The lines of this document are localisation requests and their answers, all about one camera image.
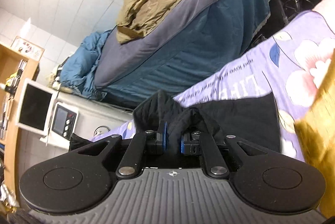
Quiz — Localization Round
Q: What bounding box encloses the golden yellow blanket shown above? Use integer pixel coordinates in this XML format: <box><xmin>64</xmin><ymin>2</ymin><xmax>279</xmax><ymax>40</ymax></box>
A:
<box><xmin>294</xmin><ymin>54</ymin><xmax>335</xmax><ymax>218</ymax></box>

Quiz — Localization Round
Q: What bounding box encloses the white framed dark monitor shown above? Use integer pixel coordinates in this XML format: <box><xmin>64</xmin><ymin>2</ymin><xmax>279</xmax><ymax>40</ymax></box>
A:
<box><xmin>16</xmin><ymin>78</ymin><xmax>58</xmax><ymax>136</ymax></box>

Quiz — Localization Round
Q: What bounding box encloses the wooden bookshelf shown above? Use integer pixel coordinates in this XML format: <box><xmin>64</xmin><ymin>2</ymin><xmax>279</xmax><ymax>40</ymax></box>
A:
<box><xmin>1</xmin><ymin>44</ymin><xmax>39</xmax><ymax>201</ymax></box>

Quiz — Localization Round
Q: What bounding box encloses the white control panel device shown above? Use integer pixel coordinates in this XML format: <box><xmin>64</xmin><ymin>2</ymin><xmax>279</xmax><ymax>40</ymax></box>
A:
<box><xmin>50</xmin><ymin>102</ymin><xmax>79</xmax><ymax>140</ymax></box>

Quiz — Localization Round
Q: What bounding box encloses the grey purple blanket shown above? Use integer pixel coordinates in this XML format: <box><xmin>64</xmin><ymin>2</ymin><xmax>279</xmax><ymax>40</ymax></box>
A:
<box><xmin>94</xmin><ymin>0</ymin><xmax>218</xmax><ymax>87</ymax></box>

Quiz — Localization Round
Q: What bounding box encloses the lavender printed bed sheet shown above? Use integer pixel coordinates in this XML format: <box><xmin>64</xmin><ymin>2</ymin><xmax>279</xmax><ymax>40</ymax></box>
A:
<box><xmin>90</xmin><ymin>0</ymin><xmax>335</xmax><ymax>163</ymax></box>

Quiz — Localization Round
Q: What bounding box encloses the black quilted jacket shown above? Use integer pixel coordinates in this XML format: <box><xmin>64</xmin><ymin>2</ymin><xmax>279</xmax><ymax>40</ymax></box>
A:
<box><xmin>69</xmin><ymin>91</ymin><xmax>281</xmax><ymax>168</ymax></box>

